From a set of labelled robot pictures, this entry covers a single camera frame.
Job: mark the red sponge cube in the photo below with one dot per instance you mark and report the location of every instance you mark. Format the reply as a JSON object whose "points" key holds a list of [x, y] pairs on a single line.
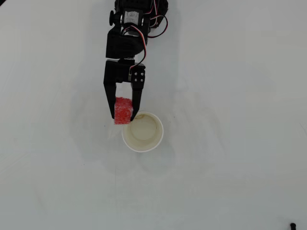
{"points": [[122, 111]]}

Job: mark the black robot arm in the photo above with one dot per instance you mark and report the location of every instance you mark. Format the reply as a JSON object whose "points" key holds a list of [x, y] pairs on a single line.
{"points": [[122, 45]]}

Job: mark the small black post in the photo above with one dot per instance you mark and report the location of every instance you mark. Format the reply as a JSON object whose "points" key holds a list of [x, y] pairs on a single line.
{"points": [[292, 226]]}

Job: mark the tan paper cup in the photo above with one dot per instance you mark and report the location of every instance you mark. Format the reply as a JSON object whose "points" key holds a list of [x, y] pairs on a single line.
{"points": [[144, 131]]}

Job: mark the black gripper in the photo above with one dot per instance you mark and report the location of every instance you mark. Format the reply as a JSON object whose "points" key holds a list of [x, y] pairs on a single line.
{"points": [[116, 73]]}

